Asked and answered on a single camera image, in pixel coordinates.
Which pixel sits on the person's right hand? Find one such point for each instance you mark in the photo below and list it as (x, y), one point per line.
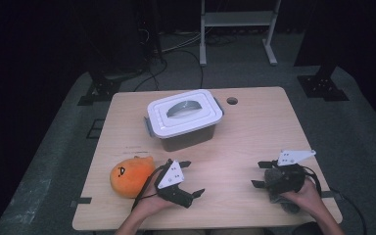
(308, 197)

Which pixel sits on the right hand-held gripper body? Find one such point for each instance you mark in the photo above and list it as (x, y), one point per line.
(289, 179)

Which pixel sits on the white container lid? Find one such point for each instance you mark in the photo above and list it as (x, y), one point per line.
(202, 114)

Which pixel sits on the orange plush toy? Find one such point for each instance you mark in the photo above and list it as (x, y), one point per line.
(130, 178)

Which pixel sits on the black floor bracket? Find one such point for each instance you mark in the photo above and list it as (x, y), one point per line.
(94, 129)

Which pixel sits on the person's left hand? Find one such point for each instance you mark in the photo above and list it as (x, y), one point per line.
(151, 202)

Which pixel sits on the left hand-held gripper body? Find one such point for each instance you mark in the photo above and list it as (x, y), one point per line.
(171, 178)

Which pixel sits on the black stand base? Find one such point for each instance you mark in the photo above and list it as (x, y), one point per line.
(321, 86)
(103, 88)

